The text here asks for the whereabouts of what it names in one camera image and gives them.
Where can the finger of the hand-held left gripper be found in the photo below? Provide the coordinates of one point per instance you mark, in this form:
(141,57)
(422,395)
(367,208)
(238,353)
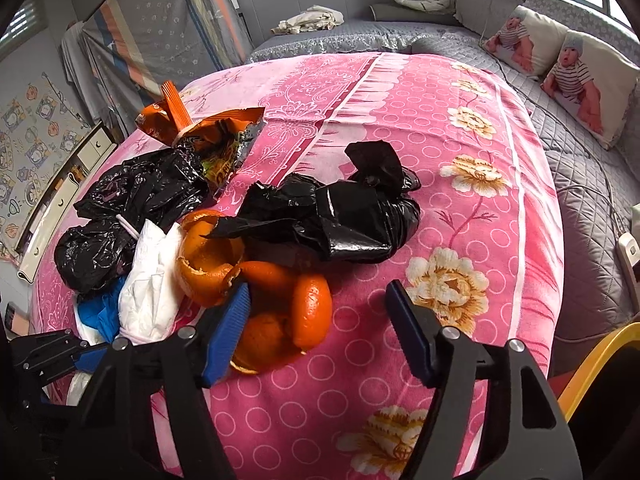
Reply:
(87,357)

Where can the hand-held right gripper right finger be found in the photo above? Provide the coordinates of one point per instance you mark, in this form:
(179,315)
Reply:
(407,332)

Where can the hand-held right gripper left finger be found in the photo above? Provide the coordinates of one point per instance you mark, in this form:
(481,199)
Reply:
(227,332)

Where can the curled orange peel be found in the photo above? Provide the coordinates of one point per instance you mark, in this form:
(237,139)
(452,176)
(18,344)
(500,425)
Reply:
(205,270)

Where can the white tissue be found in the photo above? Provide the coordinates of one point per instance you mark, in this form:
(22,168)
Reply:
(150,285)

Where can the yellow bin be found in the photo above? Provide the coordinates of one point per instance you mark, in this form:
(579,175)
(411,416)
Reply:
(600,355)

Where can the orange snack wrapper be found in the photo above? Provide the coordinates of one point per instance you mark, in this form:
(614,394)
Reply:
(210,132)

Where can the blue plastic scrap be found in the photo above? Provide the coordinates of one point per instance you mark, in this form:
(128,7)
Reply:
(100,310)

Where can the large black plastic bag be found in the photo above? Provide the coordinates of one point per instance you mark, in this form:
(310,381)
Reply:
(345,215)

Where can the white plastic straw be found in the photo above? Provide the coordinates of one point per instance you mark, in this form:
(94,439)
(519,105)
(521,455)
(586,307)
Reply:
(127,224)

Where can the pink floral blanket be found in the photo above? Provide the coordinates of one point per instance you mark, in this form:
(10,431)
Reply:
(400,170)

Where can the white dresser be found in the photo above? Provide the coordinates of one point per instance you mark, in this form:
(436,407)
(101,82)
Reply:
(65,185)

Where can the grey quilted bedspread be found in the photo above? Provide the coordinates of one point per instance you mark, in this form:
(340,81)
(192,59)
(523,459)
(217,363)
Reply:
(575,180)

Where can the white power strip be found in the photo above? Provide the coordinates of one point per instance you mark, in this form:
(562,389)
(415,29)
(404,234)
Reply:
(631,260)

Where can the fabric wardrobe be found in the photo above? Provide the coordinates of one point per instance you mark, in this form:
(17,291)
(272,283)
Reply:
(165,35)

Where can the baby print pillow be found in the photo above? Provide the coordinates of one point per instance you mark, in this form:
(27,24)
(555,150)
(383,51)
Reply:
(595,85)
(530,40)

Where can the cream crumpled cloth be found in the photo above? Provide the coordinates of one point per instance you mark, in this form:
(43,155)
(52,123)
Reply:
(310,20)

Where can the grey patterned cushion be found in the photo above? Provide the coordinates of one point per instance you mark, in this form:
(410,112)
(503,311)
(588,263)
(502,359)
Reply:
(485,5)

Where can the window blind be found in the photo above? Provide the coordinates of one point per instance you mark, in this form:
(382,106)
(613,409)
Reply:
(20,25)

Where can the cartoon wall poster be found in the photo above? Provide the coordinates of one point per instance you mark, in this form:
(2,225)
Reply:
(30,150)

